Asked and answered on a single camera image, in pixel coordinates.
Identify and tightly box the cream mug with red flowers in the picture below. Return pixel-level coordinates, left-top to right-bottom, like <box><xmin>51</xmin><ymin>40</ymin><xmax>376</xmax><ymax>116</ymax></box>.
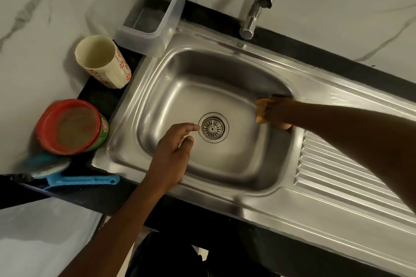
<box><xmin>74</xmin><ymin>35</ymin><xmax>132</xmax><ymax>90</ymax></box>

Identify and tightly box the green tub with red lid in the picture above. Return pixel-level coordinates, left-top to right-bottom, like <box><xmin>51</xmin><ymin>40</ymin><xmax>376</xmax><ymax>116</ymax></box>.
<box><xmin>35</xmin><ymin>99</ymin><xmax>110</xmax><ymax>156</ymax></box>

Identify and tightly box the person's right forearm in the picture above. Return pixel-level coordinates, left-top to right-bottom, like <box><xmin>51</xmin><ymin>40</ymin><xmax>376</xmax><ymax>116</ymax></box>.
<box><xmin>294</xmin><ymin>100</ymin><xmax>416</xmax><ymax>216</ymax></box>

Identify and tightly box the blue dish brush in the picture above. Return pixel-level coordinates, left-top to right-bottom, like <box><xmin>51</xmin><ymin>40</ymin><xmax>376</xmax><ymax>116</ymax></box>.
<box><xmin>19</xmin><ymin>151</ymin><xmax>121</xmax><ymax>192</ymax></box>

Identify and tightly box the clear plastic container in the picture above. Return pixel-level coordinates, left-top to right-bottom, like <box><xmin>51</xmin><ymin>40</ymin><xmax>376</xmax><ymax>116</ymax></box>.
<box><xmin>85</xmin><ymin>0</ymin><xmax>190</xmax><ymax>58</ymax></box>

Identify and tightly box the person's left forearm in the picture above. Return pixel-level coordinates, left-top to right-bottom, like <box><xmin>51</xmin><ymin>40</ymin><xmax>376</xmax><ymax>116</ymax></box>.
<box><xmin>57</xmin><ymin>174</ymin><xmax>167</xmax><ymax>277</ymax></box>

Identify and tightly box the orange sponge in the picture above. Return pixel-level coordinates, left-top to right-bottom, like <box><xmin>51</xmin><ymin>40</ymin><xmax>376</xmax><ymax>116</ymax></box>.
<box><xmin>255</xmin><ymin>94</ymin><xmax>293</xmax><ymax>125</ymax></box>

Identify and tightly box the round metal drain strainer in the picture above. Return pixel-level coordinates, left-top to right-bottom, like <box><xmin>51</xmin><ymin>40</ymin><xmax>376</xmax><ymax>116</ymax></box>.
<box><xmin>198</xmin><ymin>113</ymin><xmax>230</xmax><ymax>143</ymax></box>

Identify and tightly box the stainless steel sink with drainboard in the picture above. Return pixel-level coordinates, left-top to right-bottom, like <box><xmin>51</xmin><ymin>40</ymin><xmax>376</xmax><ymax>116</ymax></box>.
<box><xmin>91</xmin><ymin>20</ymin><xmax>416</xmax><ymax>277</ymax></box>

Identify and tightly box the person's left hand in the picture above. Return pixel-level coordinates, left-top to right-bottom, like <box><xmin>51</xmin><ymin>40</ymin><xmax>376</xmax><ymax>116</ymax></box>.
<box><xmin>147</xmin><ymin>122</ymin><xmax>201</xmax><ymax>197</ymax></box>

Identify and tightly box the person's right hand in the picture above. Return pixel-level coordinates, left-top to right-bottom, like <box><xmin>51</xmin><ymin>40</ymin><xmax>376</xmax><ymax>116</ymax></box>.
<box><xmin>259</xmin><ymin>96</ymin><xmax>307</xmax><ymax>131</ymax></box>

